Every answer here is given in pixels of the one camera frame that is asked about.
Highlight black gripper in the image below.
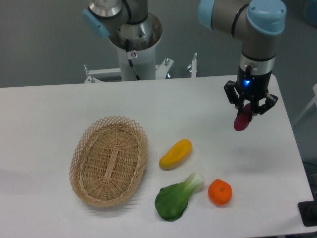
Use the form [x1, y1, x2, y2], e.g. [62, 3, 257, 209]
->
[224, 58, 278, 121]

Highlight purple sweet potato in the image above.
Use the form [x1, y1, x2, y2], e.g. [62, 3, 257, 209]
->
[233, 104, 252, 131]

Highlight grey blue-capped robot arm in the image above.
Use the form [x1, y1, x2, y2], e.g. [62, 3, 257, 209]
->
[82, 0, 286, 122]

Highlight yellow mango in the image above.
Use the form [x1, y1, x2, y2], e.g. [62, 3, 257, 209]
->
[159, 138, 192, 171]

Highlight orange tangerine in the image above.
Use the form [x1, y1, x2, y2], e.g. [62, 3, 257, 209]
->
[208, 179, 232, 205]

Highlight black device at table edge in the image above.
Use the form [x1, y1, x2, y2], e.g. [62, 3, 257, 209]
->
[298, 201, 317, 227]

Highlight green bok choy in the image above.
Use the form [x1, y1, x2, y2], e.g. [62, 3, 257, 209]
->
[155, 173, 205, 222]

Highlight oval woven wicker basket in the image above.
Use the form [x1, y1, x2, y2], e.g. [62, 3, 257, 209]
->
[69, 116, 148, 208]

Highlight white frame at right edge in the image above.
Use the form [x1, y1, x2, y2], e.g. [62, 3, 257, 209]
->
[292, 84, 317, 127]

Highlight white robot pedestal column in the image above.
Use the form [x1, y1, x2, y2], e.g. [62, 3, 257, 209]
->
[109, 13, 162, 67]

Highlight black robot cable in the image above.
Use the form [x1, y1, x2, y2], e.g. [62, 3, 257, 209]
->
[125, 39, 141, 81]

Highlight white metal base frame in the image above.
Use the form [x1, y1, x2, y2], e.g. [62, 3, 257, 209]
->
[83, 53, 200, 84]

